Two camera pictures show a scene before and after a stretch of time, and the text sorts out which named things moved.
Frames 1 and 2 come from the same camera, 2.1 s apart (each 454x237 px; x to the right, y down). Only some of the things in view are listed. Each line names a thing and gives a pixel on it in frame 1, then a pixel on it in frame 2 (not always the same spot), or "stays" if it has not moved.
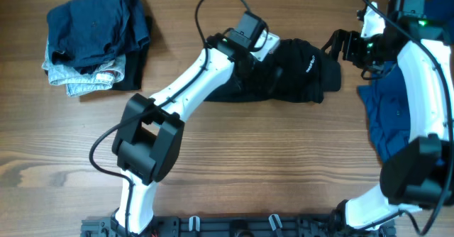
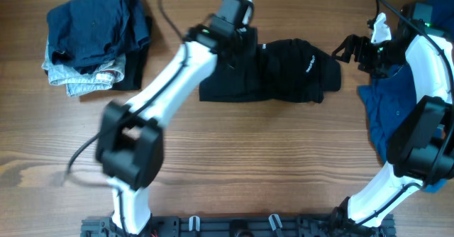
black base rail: x=235 y=226 stays
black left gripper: x=255 y=76 → x=248 y=47
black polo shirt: x=300 y=72 stays
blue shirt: x=383 y=94 stays
